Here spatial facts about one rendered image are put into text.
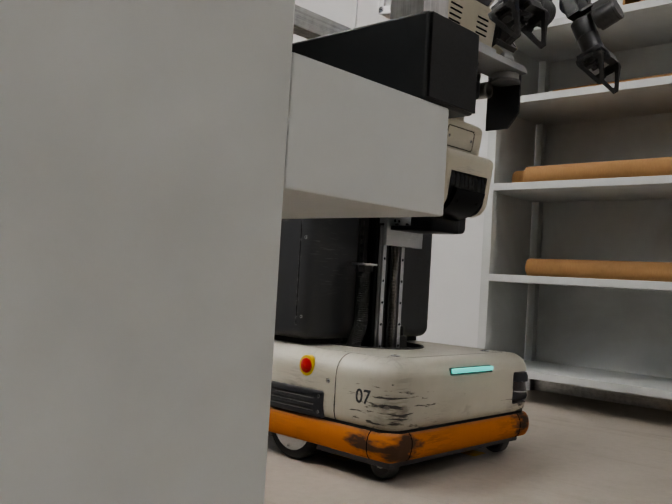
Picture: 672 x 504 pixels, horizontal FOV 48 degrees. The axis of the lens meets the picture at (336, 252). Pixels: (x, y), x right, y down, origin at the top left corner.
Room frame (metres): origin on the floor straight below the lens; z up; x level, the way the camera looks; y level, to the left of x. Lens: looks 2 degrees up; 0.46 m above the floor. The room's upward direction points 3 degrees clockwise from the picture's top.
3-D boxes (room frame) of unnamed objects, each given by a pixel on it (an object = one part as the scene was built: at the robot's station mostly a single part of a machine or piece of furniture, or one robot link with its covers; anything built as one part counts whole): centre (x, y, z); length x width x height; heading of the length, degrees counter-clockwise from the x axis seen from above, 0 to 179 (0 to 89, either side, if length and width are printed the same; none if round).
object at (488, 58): (1.92, -0.33, 0.99); 0.28 x 0.16 x 0.22; 137
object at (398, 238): (2.05, -0.28, 0.68); 0.28 x 0.27 x 0.25; 137
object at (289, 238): (2.19, -0.05, 0.59); 0.55 x 0.34 x 0.83; 137
